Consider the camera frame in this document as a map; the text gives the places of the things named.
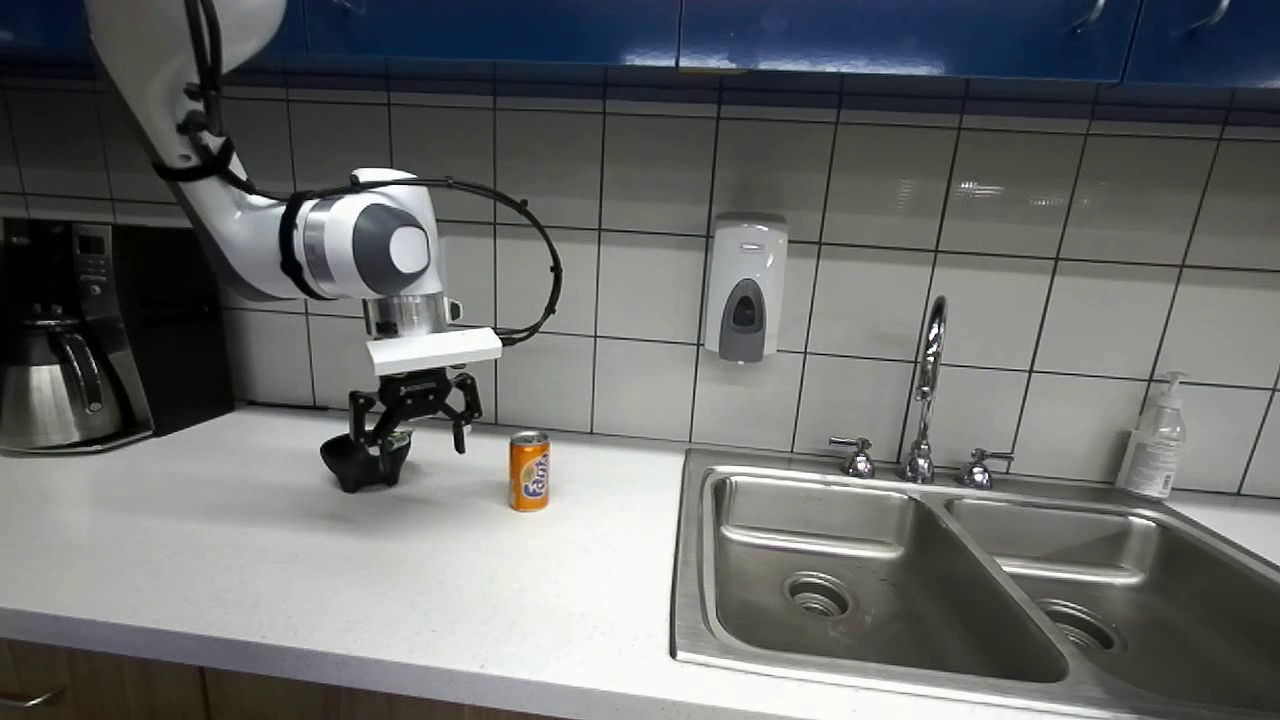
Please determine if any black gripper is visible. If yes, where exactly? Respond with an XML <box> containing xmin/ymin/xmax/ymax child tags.
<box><xmin>348</xmin><ymin>369</ymin><xmax>486</xmax><ymax>467</ymax></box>

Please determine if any black bowl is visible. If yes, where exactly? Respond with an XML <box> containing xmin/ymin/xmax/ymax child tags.
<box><xmin>315</xmin><ymin>430</ymin><xmax>416</xmax><ymax>496</ymax></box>

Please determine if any orange soda can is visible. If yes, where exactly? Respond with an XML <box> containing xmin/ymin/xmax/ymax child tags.
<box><xmin>505</xmin><ymin>429</ymin><xmax>550</xmax><ymax>514</ymax></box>

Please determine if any black silver coffee maker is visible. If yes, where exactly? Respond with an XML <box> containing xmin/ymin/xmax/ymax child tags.
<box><xmin>0</xmin><ymin>217</ymin><xmax>236</xmax><ymax>455</ymax></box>

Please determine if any wooden lower cabinet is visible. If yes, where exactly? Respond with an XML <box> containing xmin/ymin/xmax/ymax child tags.
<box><xmin>0</xmin><ymin>637</ymin><xmax>563</xmax><ymax>720</ymax></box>

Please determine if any steel coffee carafe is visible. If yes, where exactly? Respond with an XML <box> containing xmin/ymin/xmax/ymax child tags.
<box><xmin>0</xmin><ymin>314</ymin><xmax>133</xmax><ymax>452</ymax></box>

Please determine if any chrome faucet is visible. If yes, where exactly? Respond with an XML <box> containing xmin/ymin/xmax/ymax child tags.
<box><xmin>897</xmin><ymin>290</ymin><xmax>950</xmax><ymax>486</ymax></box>

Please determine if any blue upper cabinet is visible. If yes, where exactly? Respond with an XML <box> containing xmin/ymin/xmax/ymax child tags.
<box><xmin>0</xmin><ymin>0</ymin><xmax>1280</xmax><ymax>95</ymax></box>

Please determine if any stainless steel double sink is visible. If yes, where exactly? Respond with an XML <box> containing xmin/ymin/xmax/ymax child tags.
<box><xmin>669</xmin><ymin>447</ymin><xmax>1280</xmax><ymax>720</ymax></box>

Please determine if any clear soap bottle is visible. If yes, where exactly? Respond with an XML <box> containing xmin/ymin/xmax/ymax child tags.
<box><xmin>1115</xmin><ymin>374</ymin><xmax>1192</xmax><ymax>498</ymax></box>

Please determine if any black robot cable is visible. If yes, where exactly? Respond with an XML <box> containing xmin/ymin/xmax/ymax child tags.
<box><xmin>151</xmin><ymin>0</ymin><xmax>567</xmax><ymax>350</ymax></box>

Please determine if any white wall soap dispenser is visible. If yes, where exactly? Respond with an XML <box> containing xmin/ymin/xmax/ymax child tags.
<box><xmin>700</xmin><ymin>217</ymin><xmax>790</xmax><ymax>369</ymax></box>

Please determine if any chrome faucet handle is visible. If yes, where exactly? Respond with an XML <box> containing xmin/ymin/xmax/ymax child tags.
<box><xmin>959</xmin><ymin>443</ymin><xmax>1017</xmax><ymax>491</ymax></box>
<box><xmin>826</xmin><ymin>436</ymin><xmax>879</xmax><ymax>479</ymax></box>

